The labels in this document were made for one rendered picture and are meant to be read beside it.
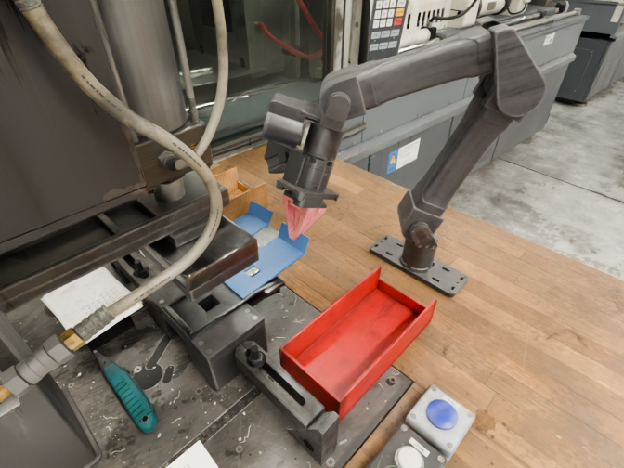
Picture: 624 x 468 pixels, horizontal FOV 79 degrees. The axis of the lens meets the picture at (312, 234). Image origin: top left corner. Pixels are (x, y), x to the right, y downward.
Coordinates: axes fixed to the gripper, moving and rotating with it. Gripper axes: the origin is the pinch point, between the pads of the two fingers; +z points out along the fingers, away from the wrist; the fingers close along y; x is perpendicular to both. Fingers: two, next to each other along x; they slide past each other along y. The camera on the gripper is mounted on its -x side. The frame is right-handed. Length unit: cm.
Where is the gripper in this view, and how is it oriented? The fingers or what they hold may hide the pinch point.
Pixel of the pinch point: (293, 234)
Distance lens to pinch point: 68.0
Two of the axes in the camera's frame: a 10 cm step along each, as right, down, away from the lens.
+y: -6.4, 0.6, -7.6
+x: 7.1, 4.3, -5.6
